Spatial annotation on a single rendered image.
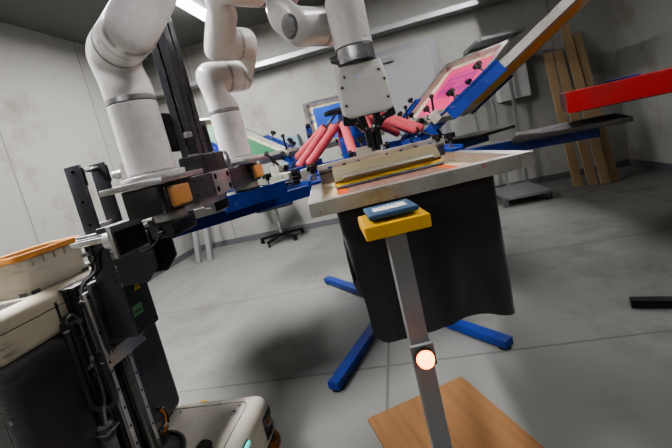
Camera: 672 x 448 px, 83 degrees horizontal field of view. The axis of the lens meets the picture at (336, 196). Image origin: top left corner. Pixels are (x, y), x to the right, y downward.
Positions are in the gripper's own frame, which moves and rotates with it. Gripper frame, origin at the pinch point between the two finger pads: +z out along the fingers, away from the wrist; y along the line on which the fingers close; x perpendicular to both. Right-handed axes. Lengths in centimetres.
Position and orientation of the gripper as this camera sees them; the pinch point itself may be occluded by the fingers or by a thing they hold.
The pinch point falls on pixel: (374, 140)
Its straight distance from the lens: 78.0
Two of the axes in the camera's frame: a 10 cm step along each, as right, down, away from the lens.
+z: 2.3, 9.6, 1.3
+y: 9.7, -2.3, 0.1
